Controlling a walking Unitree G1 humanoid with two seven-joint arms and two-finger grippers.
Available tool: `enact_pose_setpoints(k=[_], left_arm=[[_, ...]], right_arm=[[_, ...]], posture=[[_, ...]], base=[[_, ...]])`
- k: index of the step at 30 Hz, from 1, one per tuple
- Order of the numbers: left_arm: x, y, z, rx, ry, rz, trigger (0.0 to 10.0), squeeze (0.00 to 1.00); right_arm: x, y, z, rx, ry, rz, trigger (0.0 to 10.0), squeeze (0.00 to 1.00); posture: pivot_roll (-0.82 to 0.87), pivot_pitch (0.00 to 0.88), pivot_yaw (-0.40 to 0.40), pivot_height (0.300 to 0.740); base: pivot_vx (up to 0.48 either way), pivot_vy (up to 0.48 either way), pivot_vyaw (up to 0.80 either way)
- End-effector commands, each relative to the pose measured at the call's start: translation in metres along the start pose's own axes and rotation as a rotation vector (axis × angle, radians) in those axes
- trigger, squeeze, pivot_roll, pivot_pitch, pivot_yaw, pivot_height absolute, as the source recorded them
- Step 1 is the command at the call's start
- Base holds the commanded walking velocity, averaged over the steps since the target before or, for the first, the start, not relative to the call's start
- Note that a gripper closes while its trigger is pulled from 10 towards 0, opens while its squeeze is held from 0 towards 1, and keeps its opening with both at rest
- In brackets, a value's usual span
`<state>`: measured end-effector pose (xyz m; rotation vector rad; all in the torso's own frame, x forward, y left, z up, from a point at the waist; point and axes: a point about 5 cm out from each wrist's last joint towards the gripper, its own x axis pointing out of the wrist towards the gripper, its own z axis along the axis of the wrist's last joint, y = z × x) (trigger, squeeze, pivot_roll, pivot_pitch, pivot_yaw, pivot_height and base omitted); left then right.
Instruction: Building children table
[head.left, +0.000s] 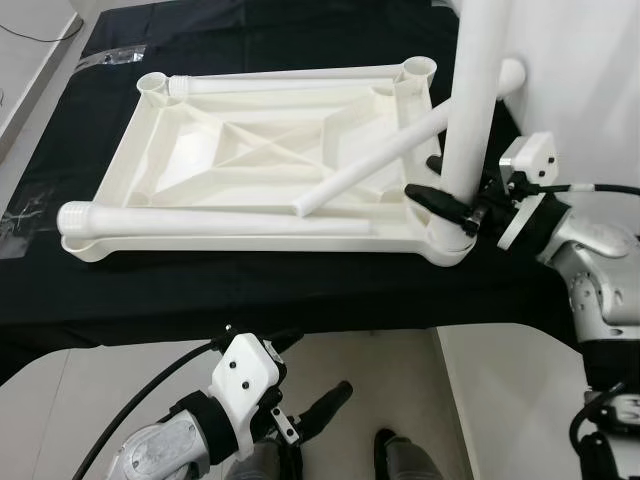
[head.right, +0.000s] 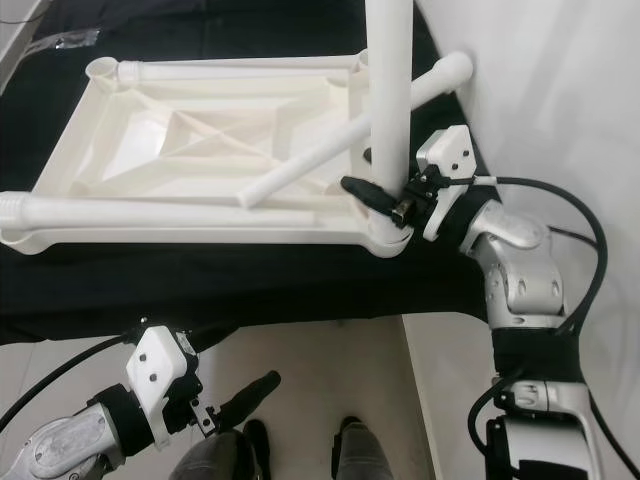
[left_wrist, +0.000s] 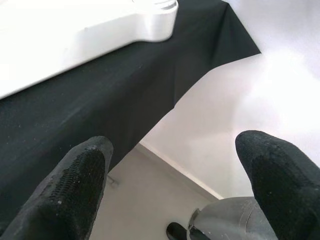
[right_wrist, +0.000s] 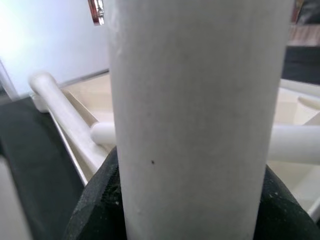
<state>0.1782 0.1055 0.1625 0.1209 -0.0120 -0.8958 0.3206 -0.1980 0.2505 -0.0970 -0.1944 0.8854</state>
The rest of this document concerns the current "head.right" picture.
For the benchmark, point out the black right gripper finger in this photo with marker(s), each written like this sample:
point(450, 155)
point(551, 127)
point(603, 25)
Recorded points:
point(370, 192)

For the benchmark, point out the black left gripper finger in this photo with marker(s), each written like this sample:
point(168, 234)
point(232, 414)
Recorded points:
point(215, 335)
point(250, 397)

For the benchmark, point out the white plastic children table top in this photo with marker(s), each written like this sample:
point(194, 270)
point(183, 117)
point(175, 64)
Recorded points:
point(160, 150)

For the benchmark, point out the black tablecloth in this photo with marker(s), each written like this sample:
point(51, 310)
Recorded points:
point(210, 290)

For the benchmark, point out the grey robot right leg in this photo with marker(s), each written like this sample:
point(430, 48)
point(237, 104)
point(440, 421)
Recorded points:
point(365, 455)

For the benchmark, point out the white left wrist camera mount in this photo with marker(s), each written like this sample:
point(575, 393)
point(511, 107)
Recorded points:
point(155, 365)

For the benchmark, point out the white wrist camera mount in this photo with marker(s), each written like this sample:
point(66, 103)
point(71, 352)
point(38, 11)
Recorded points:
point(450, 150)
point(155, 365)

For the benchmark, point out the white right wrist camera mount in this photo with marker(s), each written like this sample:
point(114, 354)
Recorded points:
point(450, 150)

